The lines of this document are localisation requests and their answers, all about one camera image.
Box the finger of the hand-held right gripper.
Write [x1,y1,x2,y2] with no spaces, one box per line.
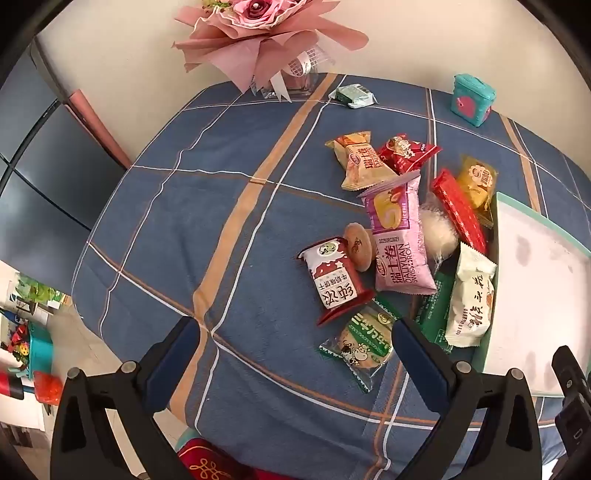
[551,345,591,462]

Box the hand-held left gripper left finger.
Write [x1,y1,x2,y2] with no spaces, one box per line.
[50,318,204,480]

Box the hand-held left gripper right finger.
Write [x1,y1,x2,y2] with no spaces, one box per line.
[392,318,543,480]

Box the dark green snack packet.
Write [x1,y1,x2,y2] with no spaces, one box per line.
[413,270,455,354]

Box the green cow biscuit packet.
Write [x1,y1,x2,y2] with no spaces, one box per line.
[320,302,400,393]

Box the white calligraphy snack packet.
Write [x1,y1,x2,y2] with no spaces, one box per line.
[444,242,498,348]

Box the white tray green rim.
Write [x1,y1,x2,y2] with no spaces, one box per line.
[475,191,591,398]

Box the red white biscuit packet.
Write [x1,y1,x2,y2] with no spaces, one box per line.
[296,236,377,328]

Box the pink swiss roll packet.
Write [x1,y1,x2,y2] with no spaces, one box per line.
[359,171,437,294]

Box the clear-wrapped white bun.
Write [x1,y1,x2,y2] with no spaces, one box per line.
[418,194,460,273]

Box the round brown biscuit packet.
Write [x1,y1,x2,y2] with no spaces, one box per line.
[343,223,376,273]

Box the long red patterned packet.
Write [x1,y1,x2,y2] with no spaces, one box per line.
[431,168,489,254]

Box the yellow cake packet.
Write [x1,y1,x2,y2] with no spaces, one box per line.
[457,156,499,227]

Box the orange swiss roll packet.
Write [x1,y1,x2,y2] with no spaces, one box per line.
[325,131,398,191]

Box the red cushion gold knot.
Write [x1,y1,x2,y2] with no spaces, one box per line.
[178,436,287,480]

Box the teal plastic bin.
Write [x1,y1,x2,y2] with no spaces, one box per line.
[25,323,54,379]

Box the blue plaid tablecloth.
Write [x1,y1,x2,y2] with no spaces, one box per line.
[71,74,591,480]

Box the small red snack packet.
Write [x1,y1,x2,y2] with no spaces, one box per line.
[376,134,441,175]

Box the grey blue refrigerator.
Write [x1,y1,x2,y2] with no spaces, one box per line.
[0,41,125,259]

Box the teal toy box pink door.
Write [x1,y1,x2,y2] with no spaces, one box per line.
[450,74,497,126]

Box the small green snack packet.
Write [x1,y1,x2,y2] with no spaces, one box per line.
[329,84,378,110]

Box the clear square vase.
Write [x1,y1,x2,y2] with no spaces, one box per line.
[259,65,320,99]

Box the pink rose bouquet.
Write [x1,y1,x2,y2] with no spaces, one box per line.
[173,0,370,101]

